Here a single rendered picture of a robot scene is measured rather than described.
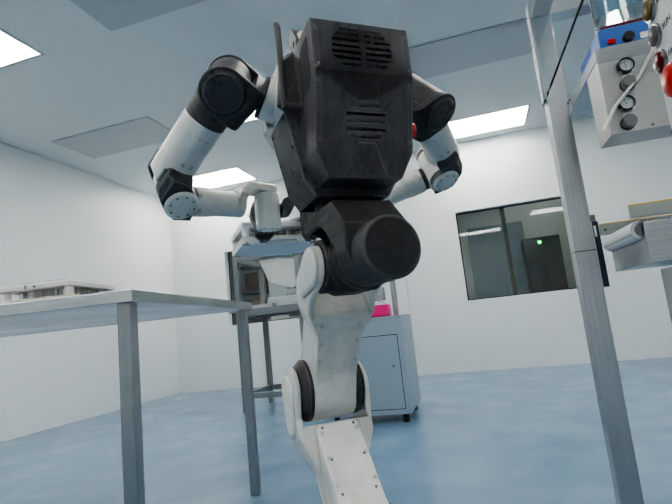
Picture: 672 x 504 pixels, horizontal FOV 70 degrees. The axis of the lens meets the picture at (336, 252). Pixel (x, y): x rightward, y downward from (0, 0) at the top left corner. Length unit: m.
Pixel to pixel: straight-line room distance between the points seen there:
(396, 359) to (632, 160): 4.17
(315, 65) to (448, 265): 5.48
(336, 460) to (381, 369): 2.51
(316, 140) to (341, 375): 0.54
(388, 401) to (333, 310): 2.61
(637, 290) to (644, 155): 1.58
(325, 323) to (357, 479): 0.33
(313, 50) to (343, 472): 0.84
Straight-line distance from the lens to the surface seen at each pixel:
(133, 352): 1.45
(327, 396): 1.14
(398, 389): 3.60
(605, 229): 1.65
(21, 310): 1.62
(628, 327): 6.44
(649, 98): 1.45
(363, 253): 0.79
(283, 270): 4.70
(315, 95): 0.89
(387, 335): 3.58
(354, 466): 1.13
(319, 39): 0.94
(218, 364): 7.27
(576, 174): 1.68
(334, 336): 1.07
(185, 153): 1.07
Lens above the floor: 0.73
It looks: 9 degrees up
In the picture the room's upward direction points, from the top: 6 degrees counter-clockwise
